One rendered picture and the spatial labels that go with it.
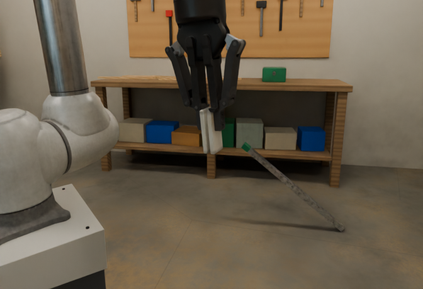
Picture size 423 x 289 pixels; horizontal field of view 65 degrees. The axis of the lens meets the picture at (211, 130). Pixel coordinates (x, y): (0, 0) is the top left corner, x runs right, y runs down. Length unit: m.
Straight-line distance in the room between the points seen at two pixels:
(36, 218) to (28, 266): 0.12
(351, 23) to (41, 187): 3.02
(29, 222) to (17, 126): 0.23
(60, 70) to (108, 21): 2.86
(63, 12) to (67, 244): 0.56
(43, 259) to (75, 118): 0.35
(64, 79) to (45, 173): 0.25
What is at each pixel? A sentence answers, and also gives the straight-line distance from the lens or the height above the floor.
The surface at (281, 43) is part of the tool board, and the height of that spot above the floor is 1.18.
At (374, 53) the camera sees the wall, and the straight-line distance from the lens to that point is 3.48.
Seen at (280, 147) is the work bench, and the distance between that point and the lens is 3.02.
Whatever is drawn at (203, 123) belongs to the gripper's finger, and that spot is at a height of 0.99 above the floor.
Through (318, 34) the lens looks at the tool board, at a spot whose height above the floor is 1.26.
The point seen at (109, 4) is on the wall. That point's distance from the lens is 3.79.
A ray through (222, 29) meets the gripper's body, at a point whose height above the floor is 1.13.
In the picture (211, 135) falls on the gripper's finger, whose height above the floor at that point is 0.98.
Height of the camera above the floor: 1.10
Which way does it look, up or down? 13 degrees down
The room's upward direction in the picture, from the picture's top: straight up
